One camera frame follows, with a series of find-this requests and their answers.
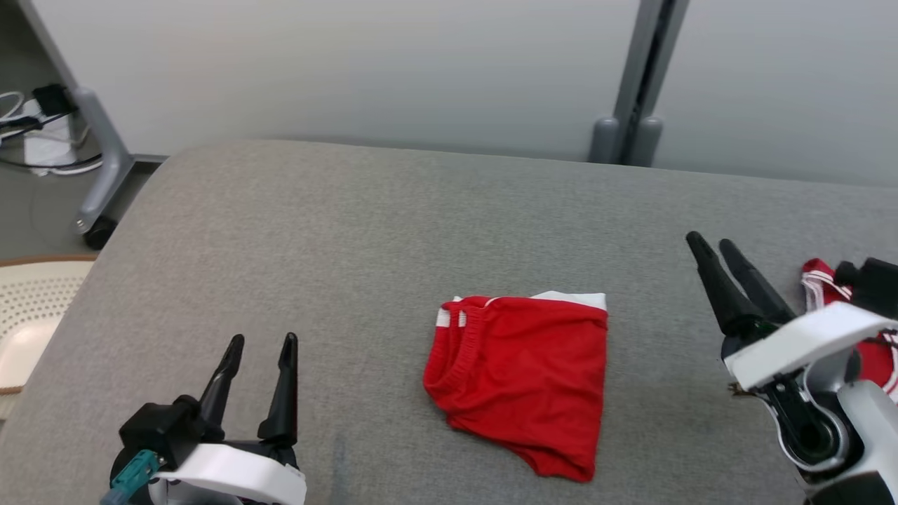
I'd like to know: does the grey partition leg with caster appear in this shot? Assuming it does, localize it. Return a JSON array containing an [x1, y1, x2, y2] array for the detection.
[[17, 0, 169, 251]]

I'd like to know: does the red basketball shorts white trim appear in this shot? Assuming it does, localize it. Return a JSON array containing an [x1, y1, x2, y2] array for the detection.
[[422, 290, 609, 484]]

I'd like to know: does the teal left camera connector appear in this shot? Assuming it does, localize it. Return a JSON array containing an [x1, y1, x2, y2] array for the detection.
[[101, 450, 161, 505]]

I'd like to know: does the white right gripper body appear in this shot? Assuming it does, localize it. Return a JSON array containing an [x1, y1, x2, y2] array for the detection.
[[721, 304, 898, 391]]

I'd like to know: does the white power strip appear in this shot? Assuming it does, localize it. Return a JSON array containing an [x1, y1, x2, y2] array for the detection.
[[23, 98, 73, 168]]

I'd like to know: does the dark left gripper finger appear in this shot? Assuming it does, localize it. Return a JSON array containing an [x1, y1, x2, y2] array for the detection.
[[257, 332, 300, 445], [199, 334, 246, 424]]

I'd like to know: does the grey rounded post foot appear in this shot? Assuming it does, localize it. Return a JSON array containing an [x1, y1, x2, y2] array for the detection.
[[589, 116, 622, 164], [631, 115, 664, 168]]

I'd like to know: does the black power adapter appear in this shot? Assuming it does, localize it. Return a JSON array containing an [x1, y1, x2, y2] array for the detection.
[[31, 83, 73, 117]]

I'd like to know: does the black floor cable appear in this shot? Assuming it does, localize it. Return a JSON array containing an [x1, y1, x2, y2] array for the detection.
[[0, 149, 105, 177]]

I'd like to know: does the grey metal partition post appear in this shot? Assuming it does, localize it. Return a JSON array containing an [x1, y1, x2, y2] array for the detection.
[[610, 0, 692, 167]]

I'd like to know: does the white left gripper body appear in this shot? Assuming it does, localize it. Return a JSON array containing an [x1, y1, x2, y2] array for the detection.
[[149, 442, 308, 505]]

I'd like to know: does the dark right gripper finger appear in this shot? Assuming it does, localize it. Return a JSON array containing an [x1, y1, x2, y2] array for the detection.
[[718, 238, 798, 332], [685, 231, 763, 339]]

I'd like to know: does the cream perforated laundry basket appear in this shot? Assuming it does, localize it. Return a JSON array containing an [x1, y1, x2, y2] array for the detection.
[[0, 254, 100, 422]]

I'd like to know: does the red Bulls basketball jersey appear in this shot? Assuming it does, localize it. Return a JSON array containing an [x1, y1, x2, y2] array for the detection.
[[800, 257, 898, 405]]

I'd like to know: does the white floor cable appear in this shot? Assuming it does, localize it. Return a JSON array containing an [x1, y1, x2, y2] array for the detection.
[[0, 90, 27, 129]]

